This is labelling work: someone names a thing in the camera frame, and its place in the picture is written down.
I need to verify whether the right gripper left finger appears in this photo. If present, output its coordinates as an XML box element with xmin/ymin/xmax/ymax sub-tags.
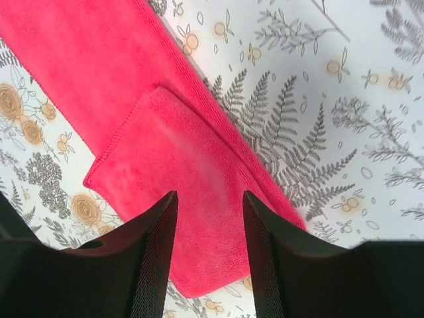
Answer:
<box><xmin>1</xmin><ymin>191</ymin><xmax>178</xmax><ymax>317</ymax></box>

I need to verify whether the floral table mat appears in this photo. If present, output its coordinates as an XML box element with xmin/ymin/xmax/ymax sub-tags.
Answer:
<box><xmin>1</xmin><ymin>1</ymin><xmax>423</xmax><ymax>249</ymax></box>

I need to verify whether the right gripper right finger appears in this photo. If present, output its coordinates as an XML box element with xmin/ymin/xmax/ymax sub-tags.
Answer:
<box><xmin>242</xmin><ymin>191</ymin><xmax>423</xmax><ymax>317</ymax></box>

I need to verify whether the pink red towel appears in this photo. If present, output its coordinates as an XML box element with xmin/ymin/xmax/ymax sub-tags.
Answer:
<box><xmin>1</xmin><ymin>1</ymin><xmax>305</xmax><ymax>297</ymax></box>

